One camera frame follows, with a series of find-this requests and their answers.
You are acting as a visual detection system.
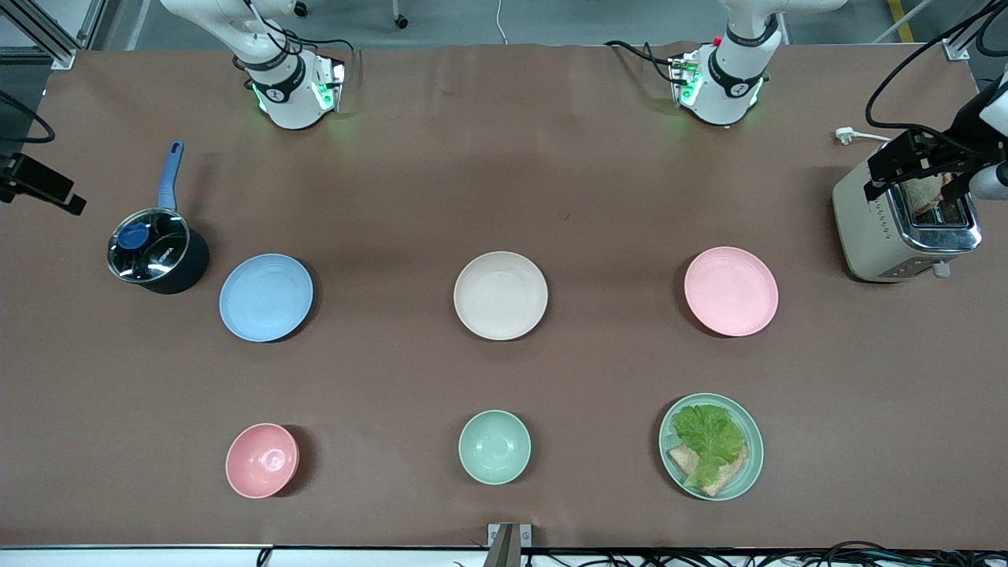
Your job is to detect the brown bread slice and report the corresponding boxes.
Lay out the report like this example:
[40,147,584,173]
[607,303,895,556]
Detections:
[668,443,749,498]

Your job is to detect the green lettuce leaf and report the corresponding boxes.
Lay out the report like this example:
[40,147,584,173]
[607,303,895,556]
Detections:
[671,404,747,489]

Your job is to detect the wide blue bowl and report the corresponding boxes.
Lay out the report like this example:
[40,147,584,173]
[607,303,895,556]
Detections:
[219,253,314,343]

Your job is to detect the green plate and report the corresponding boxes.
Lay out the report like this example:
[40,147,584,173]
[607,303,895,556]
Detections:
[658,393,765,502]

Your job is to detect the aluminium frame post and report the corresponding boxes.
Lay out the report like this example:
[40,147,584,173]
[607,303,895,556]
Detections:
[0,0,108,70]
[941,0,1008,62]

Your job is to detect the brown table cover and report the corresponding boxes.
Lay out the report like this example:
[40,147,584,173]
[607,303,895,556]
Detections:
[0,41,1008,550]

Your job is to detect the wide beige bowl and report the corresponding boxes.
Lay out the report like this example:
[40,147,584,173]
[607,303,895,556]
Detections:
[454,251,550,342]

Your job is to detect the black right arm base cables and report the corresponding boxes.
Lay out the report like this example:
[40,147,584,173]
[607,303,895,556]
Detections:
[235,0,357,76]

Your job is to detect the dark saucepan with blue handle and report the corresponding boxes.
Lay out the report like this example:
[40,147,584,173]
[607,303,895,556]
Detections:
[108,140,211,295]

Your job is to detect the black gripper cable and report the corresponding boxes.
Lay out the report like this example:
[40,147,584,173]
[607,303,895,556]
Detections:
[864,0,1008,139]
[0,90,57,145]

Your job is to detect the small deep green bowl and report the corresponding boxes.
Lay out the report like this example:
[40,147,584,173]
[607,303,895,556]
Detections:
[458,409,532,486]

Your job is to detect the grey metal table bracket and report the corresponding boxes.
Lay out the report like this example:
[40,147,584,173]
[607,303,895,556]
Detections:
[486,523,533,567]

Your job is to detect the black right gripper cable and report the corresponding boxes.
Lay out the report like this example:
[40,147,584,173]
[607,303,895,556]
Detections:
[0,90,57,145]

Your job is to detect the beige and chrome toaster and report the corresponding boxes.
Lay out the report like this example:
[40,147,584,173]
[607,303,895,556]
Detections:
[832,138,983,283]

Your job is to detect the white toaster plug and cord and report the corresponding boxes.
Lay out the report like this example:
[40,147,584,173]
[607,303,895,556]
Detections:
[835,126,895,147]

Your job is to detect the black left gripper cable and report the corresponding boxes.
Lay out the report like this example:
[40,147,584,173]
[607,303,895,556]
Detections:
[864,0,1008,139]

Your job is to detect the glass lid with blue knob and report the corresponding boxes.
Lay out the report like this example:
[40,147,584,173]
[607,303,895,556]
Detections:
[108,209,191,283]

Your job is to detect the small deep pink bowl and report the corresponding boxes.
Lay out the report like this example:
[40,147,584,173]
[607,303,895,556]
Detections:
[225,423,300,499]

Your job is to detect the wide pink bowl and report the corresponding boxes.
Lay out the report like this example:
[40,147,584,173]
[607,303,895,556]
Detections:
[684,246,780,338]

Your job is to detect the toast slice in toaster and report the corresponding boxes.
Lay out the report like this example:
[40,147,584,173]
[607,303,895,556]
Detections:
[904,173,965,218]

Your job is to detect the black left arm base cables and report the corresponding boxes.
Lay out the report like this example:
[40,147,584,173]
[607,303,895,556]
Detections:
[604,39,686,84]

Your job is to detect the black arm base cables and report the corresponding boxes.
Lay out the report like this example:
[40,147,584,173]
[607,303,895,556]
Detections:
[604,39,686,84]
[235,0,357,76]

